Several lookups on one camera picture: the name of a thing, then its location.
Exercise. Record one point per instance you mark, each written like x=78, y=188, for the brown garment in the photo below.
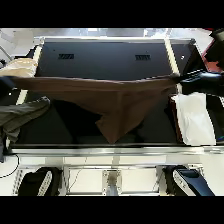
x=126, y=100

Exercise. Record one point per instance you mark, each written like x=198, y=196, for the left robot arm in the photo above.
x=33, y=182

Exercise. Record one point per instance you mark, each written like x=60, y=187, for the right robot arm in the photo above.
x=203, y=81

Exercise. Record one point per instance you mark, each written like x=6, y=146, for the white garment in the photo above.
x=195, y=116

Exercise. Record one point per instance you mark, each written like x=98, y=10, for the grey-green garment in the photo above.
x=20, y=113

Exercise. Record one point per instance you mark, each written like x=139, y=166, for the cream garment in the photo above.
x=18, y=68

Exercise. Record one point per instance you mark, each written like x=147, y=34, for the black garment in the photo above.
x=218, y=46

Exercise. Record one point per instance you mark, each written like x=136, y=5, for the silver frame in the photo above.
x=133, y=151

